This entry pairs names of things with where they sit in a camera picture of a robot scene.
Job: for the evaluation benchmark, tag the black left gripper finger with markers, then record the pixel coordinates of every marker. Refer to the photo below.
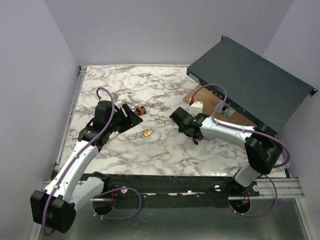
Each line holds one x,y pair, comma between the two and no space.
131,113
134,121

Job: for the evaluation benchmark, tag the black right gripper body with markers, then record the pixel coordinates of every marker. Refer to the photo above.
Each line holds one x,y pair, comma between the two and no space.
181,130

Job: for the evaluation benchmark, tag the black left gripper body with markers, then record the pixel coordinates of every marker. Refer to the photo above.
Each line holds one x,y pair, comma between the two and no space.
120,123

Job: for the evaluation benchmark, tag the orange black padlock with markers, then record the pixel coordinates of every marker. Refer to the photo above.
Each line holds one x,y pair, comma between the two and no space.
140,110

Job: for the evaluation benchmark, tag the brass padlock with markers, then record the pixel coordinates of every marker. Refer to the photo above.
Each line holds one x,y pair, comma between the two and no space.
147,132

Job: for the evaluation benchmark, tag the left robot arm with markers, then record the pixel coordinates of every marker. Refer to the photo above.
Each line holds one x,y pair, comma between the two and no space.
56,206

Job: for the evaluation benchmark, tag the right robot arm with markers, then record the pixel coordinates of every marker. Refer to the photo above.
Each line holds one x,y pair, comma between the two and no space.
262,150

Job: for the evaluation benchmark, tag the wooden board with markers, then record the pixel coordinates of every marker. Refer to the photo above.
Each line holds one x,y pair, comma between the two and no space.
212,105

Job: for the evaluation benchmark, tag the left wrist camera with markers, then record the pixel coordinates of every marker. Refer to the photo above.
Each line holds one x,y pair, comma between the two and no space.
115,97

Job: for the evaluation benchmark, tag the metal bracket stand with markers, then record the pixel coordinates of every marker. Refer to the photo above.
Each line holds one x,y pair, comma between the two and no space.
225,110

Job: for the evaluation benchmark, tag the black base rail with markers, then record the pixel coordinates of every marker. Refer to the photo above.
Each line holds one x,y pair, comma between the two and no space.
127,191

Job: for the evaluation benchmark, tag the dark network switch box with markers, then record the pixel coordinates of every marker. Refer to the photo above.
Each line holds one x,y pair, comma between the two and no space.
261,91

